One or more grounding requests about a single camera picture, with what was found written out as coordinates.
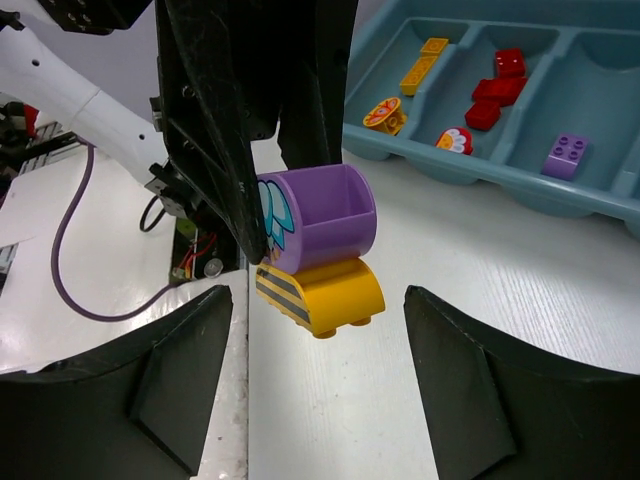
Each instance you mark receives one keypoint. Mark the purple rectangular lego brick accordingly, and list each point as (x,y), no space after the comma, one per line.
(565,156)

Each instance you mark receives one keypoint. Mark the orange square lego in tray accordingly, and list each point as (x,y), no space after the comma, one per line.
(434,46)

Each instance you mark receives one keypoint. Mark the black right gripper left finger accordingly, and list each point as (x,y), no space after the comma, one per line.
(137,407)

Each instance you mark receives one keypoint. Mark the small orange lego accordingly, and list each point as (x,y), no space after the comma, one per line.
(387,117)

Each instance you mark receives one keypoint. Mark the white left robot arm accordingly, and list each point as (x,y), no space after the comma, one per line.
(32,73)

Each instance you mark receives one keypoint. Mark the teal divided plastic tray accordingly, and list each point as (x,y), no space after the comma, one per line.
(582,61)

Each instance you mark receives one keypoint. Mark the red L-shaped lego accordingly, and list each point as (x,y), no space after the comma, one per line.
(503,90)

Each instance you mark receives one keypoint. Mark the red white lego brick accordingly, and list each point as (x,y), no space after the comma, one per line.
(456,139)

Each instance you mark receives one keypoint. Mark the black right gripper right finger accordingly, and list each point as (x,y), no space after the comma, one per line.
(497,407)

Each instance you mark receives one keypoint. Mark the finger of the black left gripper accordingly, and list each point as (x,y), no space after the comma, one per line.
(202,116)
(317,38)

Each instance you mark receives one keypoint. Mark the teal yellow lego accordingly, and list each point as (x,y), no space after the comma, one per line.
(412,80)

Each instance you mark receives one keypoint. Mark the yellow black striped lego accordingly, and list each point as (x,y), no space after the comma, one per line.
(325,298)

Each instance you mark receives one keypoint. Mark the purple oval paw lego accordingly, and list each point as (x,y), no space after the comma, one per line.
(316,216)

